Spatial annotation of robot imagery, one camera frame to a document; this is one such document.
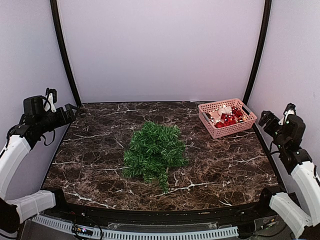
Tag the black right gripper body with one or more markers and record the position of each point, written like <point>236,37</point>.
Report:
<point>279,138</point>

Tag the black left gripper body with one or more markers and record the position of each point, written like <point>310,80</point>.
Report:
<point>46,125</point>

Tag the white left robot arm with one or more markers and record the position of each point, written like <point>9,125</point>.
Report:
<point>20,140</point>

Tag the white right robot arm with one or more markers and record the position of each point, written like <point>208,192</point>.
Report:
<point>299,165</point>

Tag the small green christmas tree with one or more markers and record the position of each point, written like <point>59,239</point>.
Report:
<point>152,151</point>

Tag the red ornaments in basket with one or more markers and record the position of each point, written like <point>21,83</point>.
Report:
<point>228,120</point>

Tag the white ball ornament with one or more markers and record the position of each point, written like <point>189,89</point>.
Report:
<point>225,110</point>

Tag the pink plastic basket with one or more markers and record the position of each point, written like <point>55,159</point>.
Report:
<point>206,109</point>

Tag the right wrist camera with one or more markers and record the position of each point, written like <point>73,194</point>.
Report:
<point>289,110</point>

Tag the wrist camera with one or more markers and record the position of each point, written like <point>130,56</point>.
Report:
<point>289,110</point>
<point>50,100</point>

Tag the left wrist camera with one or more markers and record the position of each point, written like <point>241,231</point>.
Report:
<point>50,100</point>

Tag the white perforated cable tray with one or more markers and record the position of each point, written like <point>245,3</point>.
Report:
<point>133,232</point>

